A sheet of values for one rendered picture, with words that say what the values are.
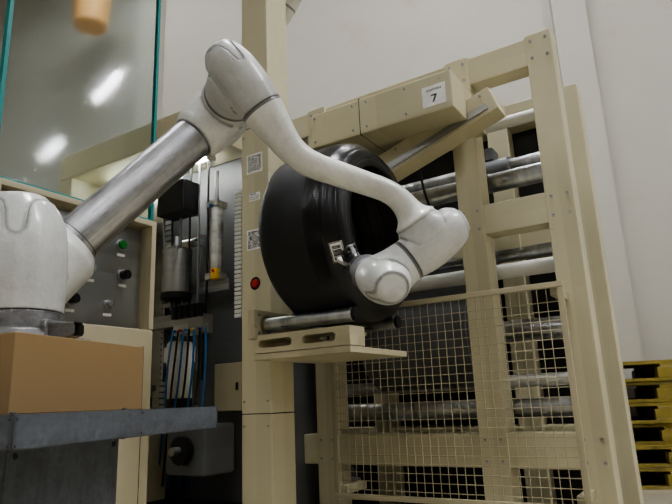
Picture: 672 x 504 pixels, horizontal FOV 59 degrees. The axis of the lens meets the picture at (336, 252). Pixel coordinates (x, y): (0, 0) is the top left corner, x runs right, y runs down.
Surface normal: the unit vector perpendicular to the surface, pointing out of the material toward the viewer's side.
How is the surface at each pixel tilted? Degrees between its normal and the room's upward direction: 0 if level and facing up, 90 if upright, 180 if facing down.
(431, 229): 94
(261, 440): 90
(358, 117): 90
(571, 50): 90
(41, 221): 73
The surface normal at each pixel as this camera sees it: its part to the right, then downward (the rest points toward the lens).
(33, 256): 0.69, -0.28
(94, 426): 0.96, -0.11
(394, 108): -0.54, -0.18
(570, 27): -0.27, -0.22
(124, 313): 0.84, -0.16
